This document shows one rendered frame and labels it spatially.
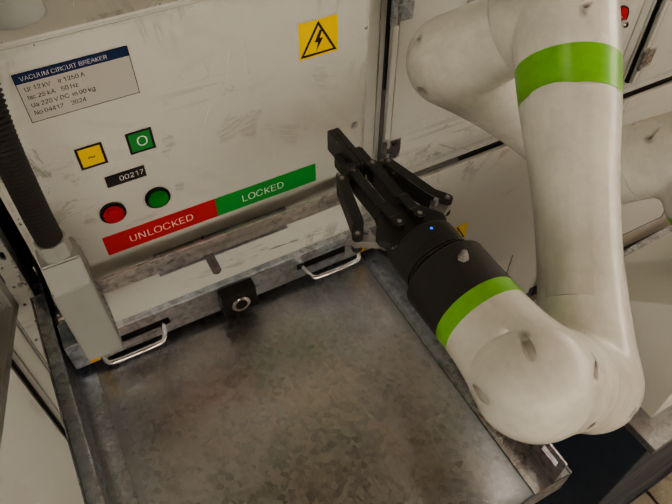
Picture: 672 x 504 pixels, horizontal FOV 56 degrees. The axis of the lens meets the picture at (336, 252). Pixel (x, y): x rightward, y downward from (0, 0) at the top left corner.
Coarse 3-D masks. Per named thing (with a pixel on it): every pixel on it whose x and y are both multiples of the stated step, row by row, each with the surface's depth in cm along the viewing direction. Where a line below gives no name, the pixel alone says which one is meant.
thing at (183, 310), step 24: (336, 240) 107; (264, 264) 104; (288, 264) 105; (312, 264) 109; (216, 288) 101; (264, 288) 107; (144, 312) 97; (168, 312) 99; (192, 312) 102; (72, 336) 95; (144, 336) 100; (72, 360) 96
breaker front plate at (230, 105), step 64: (256, 0) 71; (320, 0) 75; (0, 64) 62; (192, 64) 73; (256, 64) 77; (320, 64) 82; (64, 128) 70; (128, 128) 74; (192, 128) 79; (256, 128) 84; (320, 128) 89; (64, 192) 76; (128, 192) 81; (192, 192) 86; (320, 192) 99; (128, 256) 88; (256, 256) 102
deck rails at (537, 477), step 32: (384, 256) 113; (384, 288) 110; (416, 320) 106; (96, 384) 98; (96, 416) 94; (480, 416) 94; (96, 448) 91; (512, 448) 91; (96, 480) 81; (128, 480) 88; (544, 480) 88
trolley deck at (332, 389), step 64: (256, 320) 106; (320, 320) 106; (384, 320) 106; (64, 384) 98; (128, 384) 98; (192, 384) 98; (256, 384) 98; (320, 384) 98; (384, 384) 98; (448, 384) 98; (128, 448) 91; (192, 448) 91; (256, 448) 91; (320, 448) 91; (384, 448) 91; (448, 448) 91
